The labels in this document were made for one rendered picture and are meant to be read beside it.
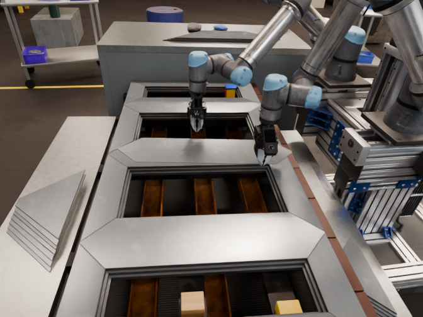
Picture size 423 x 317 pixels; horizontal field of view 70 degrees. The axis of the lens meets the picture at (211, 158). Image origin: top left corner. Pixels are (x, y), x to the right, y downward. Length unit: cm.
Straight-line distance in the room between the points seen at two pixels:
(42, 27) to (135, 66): 392
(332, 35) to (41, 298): 118
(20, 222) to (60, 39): 477
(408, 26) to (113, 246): 101
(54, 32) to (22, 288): 500
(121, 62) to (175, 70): 33
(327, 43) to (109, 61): 129
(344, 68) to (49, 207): 141
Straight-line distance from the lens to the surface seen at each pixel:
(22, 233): 119
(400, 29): 104
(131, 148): 131
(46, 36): 582
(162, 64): 195
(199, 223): 97
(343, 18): 113
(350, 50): 163
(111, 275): 92
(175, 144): 131
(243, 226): 98
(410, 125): 129
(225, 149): 129
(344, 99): 170
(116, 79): 202
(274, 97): 106
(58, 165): 147
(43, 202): 124
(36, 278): 108
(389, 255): 200
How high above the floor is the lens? 158
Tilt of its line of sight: 36 degrees down
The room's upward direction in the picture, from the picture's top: 3 degrees clockwise
